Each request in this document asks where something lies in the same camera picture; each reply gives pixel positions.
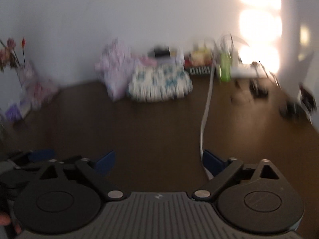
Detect black box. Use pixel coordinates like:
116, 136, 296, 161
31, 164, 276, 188
149, 45, 171, 58

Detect white bottle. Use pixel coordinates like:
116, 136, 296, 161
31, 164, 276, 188
174, 47, 185, 66

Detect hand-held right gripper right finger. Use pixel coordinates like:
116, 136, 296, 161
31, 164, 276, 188
193, 149, 280, 201

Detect purple box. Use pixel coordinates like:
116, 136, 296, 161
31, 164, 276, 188
4, 99, 31, 123

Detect person's left hand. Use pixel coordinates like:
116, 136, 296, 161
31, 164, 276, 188
0, 211, 22, 235

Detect black device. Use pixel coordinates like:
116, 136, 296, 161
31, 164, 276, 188
250, 77, 269, 98
280, 100, 307, 119

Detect green bottle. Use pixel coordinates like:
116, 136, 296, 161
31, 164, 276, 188
218, 50, 233, 82

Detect purple floral garment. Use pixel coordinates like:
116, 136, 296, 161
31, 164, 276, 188
95, 38, 134, 102

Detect potted plant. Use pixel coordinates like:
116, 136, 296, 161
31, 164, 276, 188
216, 32, 250, 55

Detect flower vase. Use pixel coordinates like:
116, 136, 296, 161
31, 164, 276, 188
17, 61, 60, 111

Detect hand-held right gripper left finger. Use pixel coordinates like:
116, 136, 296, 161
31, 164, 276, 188
40, 150, 126, 202

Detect dark printed card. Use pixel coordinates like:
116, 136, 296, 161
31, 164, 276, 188
298, 83, 317, 125

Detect pink artificial flowers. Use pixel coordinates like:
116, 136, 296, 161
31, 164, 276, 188
0, 37, 28, 73

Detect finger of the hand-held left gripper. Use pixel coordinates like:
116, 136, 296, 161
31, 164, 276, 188
10, 149, 55, 166

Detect white cable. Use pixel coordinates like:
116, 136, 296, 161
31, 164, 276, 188
199, 66, 216, 180

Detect white teal floral garment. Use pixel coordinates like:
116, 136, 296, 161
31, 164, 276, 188
128, 63, 193, 103

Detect basket of snacks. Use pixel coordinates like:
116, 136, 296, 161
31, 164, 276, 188
186, 43, 215, 75

